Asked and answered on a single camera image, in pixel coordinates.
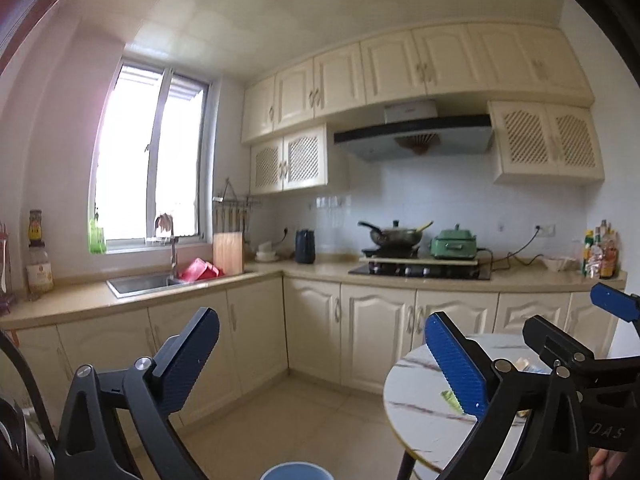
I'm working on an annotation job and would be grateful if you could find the green detergent bottle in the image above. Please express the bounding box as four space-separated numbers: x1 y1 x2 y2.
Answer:
89 215 107 255

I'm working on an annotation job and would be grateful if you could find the blue plastic bucket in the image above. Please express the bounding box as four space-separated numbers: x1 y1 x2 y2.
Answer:
260 461 333 480

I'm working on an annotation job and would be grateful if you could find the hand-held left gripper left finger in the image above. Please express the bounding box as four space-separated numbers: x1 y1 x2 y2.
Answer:
50 306 221 480

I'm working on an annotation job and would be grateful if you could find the steel sink faucet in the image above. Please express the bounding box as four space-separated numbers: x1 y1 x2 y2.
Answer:
155 215 180 278

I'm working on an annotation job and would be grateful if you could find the dark electric kettle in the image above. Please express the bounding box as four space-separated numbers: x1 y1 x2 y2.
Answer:
295 229 317 264

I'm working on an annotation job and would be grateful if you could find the green electric cooker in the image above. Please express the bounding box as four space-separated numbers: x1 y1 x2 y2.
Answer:
430 224 480 261

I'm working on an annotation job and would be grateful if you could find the light wooden board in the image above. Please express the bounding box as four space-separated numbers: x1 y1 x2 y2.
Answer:
359 255 479 264

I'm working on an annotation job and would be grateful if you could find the cluster of condiment bottles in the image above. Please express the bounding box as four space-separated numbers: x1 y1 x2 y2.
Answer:
582 220 621 279

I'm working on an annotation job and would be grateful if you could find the steel wok with lid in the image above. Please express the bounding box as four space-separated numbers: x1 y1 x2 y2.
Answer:
357 220 434 250

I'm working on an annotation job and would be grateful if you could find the black gas stove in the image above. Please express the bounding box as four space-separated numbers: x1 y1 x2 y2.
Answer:
348 262 492 281

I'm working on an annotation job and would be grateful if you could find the wooden cutting board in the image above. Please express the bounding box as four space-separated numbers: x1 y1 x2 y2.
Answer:
213 231 245 276

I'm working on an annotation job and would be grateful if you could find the round white marble table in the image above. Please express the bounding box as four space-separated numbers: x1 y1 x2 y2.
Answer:
382 332 591 480

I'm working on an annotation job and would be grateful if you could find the cream lattice door cabinet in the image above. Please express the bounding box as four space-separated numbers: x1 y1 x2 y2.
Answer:
487 100 605 184
250 124 328 196

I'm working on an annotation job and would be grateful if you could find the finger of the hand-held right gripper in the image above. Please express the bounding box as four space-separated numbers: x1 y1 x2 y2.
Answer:
590 282 640 323
522 315 599 386

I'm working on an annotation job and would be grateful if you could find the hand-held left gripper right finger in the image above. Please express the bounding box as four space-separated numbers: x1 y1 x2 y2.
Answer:
424 311 592 480

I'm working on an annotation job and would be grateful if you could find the dark yellow label sauce bottle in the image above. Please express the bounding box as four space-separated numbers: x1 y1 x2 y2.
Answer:
28 210 45 247

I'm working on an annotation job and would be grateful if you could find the cream upper wall cabinet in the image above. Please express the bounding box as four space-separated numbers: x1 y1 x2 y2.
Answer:
241 22 595 145

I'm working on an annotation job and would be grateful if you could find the red plastic basket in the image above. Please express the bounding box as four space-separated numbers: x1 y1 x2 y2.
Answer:
179 258 224 282

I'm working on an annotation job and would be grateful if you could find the sliding window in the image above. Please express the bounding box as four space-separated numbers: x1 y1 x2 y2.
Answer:
90 57 211 253

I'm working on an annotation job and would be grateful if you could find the wall utensil rack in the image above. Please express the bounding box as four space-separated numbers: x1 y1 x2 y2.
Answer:
212 178 262 233

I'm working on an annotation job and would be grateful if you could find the clear glass jar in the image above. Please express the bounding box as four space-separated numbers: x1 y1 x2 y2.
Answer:
26 246 55 301

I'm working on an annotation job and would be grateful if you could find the cream base cabinet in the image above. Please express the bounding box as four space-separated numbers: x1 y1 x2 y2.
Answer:
0 276 627 441

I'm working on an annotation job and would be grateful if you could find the black grey range hood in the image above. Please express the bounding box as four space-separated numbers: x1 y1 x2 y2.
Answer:
334 100 493 162

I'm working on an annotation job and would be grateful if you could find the person's right hand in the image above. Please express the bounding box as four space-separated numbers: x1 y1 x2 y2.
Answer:
590 450 626 480

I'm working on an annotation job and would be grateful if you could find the steel kitchen sink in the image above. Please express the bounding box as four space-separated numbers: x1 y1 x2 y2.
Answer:
106 272 188 298

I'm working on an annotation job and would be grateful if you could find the black power cable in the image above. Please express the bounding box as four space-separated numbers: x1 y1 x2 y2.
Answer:
475 230 546 273

